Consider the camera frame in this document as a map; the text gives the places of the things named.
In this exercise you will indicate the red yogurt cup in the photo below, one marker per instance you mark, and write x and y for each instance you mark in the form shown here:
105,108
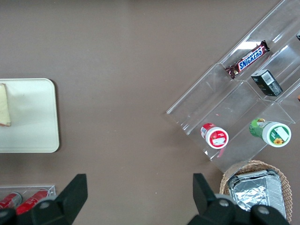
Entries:
216,137

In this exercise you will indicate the Snickers chocolate bar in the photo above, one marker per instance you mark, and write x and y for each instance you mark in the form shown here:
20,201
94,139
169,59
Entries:
249,58

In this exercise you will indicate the clear acrylic bottle rack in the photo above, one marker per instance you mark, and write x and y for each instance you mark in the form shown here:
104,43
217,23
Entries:
50,188

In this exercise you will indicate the light wicker basket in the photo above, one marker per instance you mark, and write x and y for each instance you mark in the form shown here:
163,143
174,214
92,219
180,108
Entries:
287,185

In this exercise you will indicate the red cola bottle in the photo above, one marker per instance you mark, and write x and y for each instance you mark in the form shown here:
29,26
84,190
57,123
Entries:
32,201
10,200

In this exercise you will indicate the triangular sandwich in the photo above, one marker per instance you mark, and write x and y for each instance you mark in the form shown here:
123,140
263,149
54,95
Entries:
4,105

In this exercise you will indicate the clear acrylic stepped display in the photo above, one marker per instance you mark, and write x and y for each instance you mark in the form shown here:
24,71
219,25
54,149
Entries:
211,93

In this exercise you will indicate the cream plastic tray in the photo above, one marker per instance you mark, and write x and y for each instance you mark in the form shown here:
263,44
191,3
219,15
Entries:
32,117

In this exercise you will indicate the small black carton box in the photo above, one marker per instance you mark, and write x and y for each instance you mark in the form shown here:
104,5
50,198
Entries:
267,82

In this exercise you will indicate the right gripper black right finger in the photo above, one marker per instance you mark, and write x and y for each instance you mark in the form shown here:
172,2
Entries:
204,199

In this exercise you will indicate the green yogurt cup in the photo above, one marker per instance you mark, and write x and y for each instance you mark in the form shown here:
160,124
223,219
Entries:
275,133

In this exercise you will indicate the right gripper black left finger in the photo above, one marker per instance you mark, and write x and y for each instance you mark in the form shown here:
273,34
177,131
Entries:
68,201

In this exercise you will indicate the aluminium foil container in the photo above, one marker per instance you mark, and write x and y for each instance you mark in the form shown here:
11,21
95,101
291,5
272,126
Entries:
255,189

